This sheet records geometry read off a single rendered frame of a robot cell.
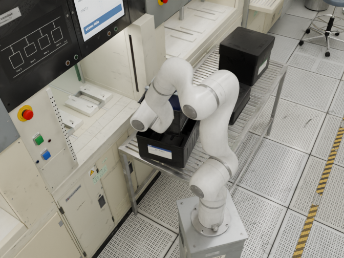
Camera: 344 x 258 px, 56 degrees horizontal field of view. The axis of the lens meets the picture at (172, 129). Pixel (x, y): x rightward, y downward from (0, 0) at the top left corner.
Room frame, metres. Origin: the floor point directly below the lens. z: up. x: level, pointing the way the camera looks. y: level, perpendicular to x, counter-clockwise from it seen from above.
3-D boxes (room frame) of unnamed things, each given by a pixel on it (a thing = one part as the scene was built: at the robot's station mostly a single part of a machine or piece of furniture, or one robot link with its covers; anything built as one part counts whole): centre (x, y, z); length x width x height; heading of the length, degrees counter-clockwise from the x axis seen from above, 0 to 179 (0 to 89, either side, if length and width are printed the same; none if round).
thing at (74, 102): (1.56, 0.51, 0.89); 0.22 x 0.21 x 0.04; 57
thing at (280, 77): (1.64, -0.29, 0.38); 1.30 x 0.60 x 0.76; 147
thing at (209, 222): (0.79, -0.17, 0.85); 0.19 x 0.19 x 0.18
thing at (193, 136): (1.27, 0.02, 0.85); 0.28 x 0.28 x 0.17; 66
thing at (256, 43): (1.96, -0.54, 0.89); 0.29 x 0.29 x 0.25; 53
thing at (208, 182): (0.76, -0.14, 1.07); 0.19 x 0.12 x 0.24; 137
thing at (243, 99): (1.61, -0.33, 0.83); 0.29 x 0.29 x 0.13; 57
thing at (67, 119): (1.34, 0.66, 0.89); 0.22 x 0.21 x 0.04; 57
